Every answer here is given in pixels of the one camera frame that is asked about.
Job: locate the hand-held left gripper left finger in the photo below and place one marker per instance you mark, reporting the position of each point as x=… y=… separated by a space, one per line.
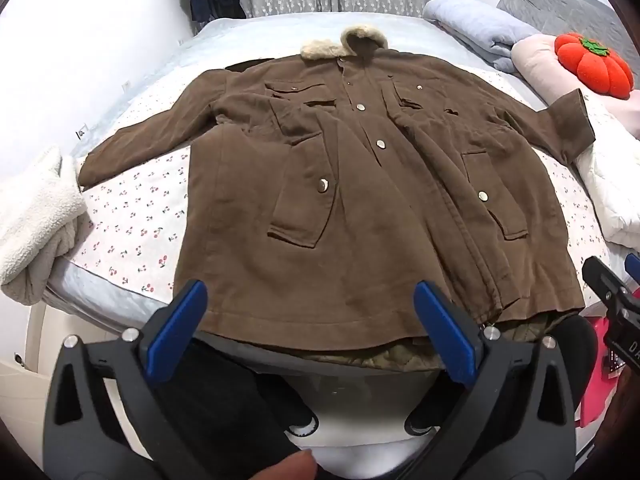
x=180 y=320

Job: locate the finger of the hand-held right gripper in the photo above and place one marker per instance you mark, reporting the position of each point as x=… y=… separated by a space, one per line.
x=602 y=280
x=634 y=270

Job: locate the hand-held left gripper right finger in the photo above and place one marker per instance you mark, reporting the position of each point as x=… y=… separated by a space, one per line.
x=445 y=330

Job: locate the brown coat with fleece collar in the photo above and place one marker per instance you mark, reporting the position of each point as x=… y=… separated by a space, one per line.
x=350 y=200

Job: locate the person's left hand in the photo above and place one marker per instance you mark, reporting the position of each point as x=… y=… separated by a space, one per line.
x=292 y=466

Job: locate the pink floral cloth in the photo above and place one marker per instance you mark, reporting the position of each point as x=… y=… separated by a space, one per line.
x=597 y=365

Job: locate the white quilted duvet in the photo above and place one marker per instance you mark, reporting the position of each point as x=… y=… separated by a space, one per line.
x=612 y=175

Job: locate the black and white shoe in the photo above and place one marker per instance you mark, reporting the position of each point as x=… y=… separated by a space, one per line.
x=302 y=427
x=416 y=426

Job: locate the cherry print white blanket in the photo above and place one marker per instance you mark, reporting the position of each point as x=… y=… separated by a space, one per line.
x=135 y=210

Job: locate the white fleece blanket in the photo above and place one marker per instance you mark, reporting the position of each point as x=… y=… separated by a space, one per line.
x=35 y=230

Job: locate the red pumpkin plush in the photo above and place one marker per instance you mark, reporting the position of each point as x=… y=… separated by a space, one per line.
x=597 y=67

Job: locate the pink pillow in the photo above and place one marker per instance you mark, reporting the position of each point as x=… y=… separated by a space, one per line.
x=545 y=67

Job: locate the grey quilted pillow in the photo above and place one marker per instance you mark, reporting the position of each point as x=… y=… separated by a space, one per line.
x=555 y=5

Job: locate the blue-grey quilt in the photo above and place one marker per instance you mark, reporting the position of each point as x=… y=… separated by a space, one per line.
x=475 y=22

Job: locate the bed with light blue sheet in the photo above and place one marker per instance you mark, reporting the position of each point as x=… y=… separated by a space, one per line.
x=280 y=35

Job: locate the white wall socket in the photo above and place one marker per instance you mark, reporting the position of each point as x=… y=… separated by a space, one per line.
x=80 y=132
x=127 y=85

